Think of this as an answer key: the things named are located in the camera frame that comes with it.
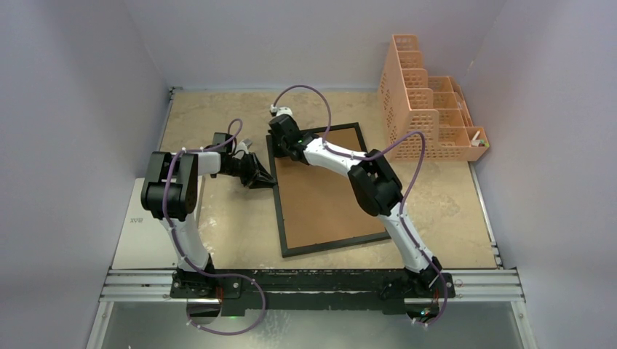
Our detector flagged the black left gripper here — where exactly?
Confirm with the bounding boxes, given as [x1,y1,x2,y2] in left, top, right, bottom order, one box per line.
[224,153,275,190]

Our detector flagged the black picture frame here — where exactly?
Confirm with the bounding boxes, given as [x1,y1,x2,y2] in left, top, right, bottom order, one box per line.
[266,122,389,258]

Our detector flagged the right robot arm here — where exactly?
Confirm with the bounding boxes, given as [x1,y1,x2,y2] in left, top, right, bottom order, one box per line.
[268,112,447,296]

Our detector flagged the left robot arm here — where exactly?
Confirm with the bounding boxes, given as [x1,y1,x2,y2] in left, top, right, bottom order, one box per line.
[140,132,276,297]

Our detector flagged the orange plastic organizer basket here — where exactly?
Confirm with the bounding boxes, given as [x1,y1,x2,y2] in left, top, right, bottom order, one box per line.
[378,34,490,162]

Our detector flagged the white sheet on table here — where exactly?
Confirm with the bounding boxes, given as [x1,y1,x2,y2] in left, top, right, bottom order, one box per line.
[111,176,209,270]

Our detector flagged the small items in organizer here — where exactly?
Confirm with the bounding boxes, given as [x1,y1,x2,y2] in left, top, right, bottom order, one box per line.
[470,129,489,147]

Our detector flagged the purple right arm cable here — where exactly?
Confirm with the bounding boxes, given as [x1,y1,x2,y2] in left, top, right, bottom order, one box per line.
[271,85,449,329]

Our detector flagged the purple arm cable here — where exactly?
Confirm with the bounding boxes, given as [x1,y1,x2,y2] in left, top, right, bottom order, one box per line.
[161,118,267,337]
[271,85,449,329]

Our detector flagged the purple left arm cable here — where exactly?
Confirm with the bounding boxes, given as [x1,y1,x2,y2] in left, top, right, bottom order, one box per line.
[161,118,267,337]

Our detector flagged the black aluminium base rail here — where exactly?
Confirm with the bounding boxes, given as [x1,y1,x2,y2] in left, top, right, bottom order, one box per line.
[100,269,525,318]

